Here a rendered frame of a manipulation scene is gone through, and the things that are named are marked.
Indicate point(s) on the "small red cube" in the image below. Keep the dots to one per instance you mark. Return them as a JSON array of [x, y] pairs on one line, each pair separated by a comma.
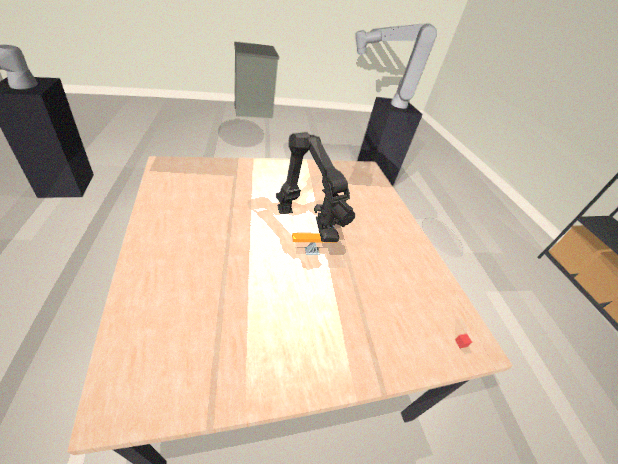
[[463, 340]]

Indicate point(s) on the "yellow bar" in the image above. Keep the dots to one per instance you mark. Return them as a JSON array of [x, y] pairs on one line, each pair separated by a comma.
[[307, 237]]

